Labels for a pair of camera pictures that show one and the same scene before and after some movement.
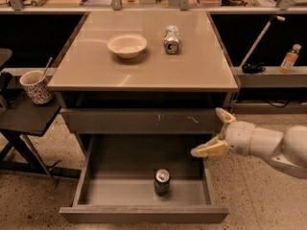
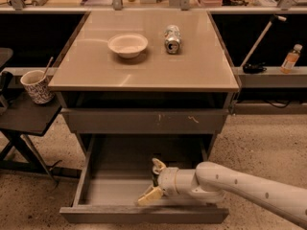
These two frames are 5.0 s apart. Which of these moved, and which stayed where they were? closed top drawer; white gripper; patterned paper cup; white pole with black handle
Moved: white gripper
Stayed: closed top drawer; patterned paper cup; white pole with black handle
